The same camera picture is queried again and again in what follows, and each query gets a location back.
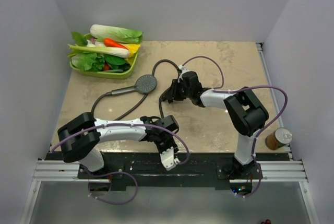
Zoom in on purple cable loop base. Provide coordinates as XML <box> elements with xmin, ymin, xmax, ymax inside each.
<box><xmin>83</xmin><ymin>168</ymin><xmax>138</xmax><ymax>205</ymax></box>
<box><xmin>233</xmin><ymin>156</ymin><xmax>262</xmax><ymax>198</ymax></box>

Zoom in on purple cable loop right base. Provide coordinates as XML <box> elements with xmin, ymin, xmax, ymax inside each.
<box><xmin>233</xmin><ymin>156</ymin><xmax>262</xmax><ymax>198</ymax></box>

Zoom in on toy spinach leaves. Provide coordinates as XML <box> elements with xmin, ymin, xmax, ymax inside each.
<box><xmin>104</xmin><ymin>54</ymin><xmax>130</xmax><ymax>72</ymax></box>

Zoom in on right side aluminium rail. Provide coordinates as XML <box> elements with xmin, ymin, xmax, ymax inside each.
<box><xmin>256</xmin><ymin>43</ymin><xmax>293</xmax><ymax>160</ymax></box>

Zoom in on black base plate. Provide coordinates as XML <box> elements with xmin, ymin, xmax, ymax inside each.
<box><xmin>45</xmin><ymin>150</ymin><xmax>290</xmax><ymax>192</ymax></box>

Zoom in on brown tin can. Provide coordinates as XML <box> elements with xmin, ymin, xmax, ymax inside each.
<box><xmin>265</xmin><ymin>127</ymin><xmax>293</xmax><ymax>150</ymax></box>

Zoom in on toy yellow corn husk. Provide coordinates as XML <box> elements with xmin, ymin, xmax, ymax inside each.
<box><xmin>123</xmin><ymin>44</ymin><xmax>141</xmax><ymax>66</ymax></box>

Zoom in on toy napa cabbage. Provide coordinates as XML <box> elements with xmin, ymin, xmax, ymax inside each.
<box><xmin>90</xmin><ymin>24</ymin><xmax>143</xmax><ymax>44</ymax></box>

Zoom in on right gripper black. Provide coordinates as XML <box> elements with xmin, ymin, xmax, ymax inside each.
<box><xmin>165</xmin><ymin>79</ymin><xmax>192</xmax><ymax>101</ymax></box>

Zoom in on toy leek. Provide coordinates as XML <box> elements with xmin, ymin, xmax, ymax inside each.
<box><xmin>68</xmin><ymin>44</ymin><xmax>130</xmax><ymax>58</ymax></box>

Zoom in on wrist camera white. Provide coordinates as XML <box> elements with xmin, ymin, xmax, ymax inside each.
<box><xmin>178</xmin><ymin>65</ymin><xmax>189</xmax><ymax>82</ymax></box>
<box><xmin>160</xmin><ymin>147</ymin><xmax>180</xmax><ymax>171</ymax></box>

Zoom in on toy tomato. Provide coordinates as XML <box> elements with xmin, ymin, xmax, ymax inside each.
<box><xmin>103</xmin><ymin>63</ymin><xmax>111</xmax><ymax>71</ymax></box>

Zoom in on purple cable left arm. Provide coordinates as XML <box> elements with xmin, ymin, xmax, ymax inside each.
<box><xmin>51</xmin><ymin>123</ymin><xmax>190</xmax><ymax>165</ymax></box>

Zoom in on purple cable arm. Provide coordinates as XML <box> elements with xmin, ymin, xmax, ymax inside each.
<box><xmin>182</xmin><ymin>56</ymin><xmax>289</xmax><ymax>157</ymax></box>
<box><xmin>51</xmin><ymin>123</ymin><xmax>190</xmax><ymax>165</ymax></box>

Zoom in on grey shower head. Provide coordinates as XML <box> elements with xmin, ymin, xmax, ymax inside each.
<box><xmin>111</xmin><ymin>74</ymin><xmax>158</xmax><ymax>96</ymax></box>

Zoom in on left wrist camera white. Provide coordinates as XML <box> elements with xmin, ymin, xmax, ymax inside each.
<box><xmin>160</xmin><ymin>147</ymin><xmax>180</xmax><ymax>171</ymax></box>

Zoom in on toy green lettuce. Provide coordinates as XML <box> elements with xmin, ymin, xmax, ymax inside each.
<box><xmin>71</xmin><ymin>53</ymin><xmax>105</xmax><ymax>72</ymax></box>

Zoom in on toy carrot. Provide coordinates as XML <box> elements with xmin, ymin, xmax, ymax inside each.
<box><xmin>103</xmin><ymin>38</ymin><xmax>128</xmax><ymax>50</ymax></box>

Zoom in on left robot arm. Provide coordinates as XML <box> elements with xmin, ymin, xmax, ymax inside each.
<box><xmin>57</xmin><ymin>112</ymin><xmax>180</xmax><ymax>178</ymax></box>

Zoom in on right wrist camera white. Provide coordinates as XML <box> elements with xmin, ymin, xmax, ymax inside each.
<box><xmin>178</xmin><ymin>65</ymin><xmax>189</xmax><ymax>82</ymax></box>

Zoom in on aluminium frame rail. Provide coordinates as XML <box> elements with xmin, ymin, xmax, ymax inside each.
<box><xmin>20</xmin><ymin>160</ymin><xmax>320</xmax><ymax>223</ymax></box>

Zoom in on dark corrugated shower hose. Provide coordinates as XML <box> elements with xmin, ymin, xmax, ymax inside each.
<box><xmin>90</xmin><ymin>59</ymin><xmax>183</xmax><ymax>122</ymax></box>

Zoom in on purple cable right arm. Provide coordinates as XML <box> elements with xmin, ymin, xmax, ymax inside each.
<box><xmin>182</xmin><ymin>56</ymin><xmax>289</xmax><ymax>157</ymax></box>

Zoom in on toy leaf dark green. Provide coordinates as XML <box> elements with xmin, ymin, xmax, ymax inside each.
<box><xmin>71</xmin><ymin>31</ymin><xmax>88</xmax><ymax>46</ymax></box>

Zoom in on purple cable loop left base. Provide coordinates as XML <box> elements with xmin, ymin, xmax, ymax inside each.
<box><xmin>83</xmin><ymin>168</ymin><xmax>138</xmax><ymax>205</ymax></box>

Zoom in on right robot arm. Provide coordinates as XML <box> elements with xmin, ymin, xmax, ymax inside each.
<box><xmin>161</xmin><ymin>71</ymin><xmax>269</xmax><ymax>179</ymax></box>

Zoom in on green plastic tray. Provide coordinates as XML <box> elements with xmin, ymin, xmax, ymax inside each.
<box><xmin>68</xmin><ymin>34</ymin><xmax>138</xmax><ymax>79</ymax></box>

